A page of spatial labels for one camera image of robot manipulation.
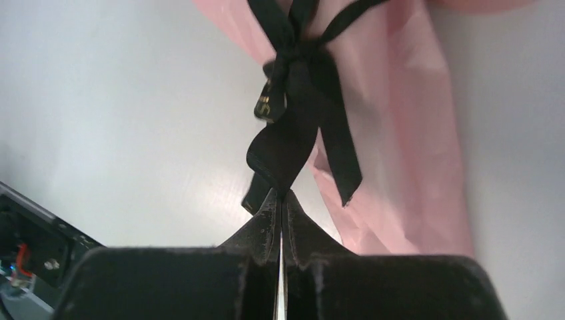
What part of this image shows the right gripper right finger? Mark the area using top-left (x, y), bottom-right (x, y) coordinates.
top-left (282, 193), bottom-right (507, 319)

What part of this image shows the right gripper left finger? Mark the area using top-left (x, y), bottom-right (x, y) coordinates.
top-left (53, 190), bottom-right (281, 319)

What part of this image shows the black printed ribbon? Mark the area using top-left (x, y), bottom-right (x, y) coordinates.
top-left (242, 1), bottom-right (377, 214)

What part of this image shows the pink paper flower bouquet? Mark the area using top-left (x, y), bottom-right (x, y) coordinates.
top-left (192, 0), bottom-right (537, 258)

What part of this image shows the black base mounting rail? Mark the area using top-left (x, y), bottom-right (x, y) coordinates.
top-left (1, 183), bottom-right (100, 319)

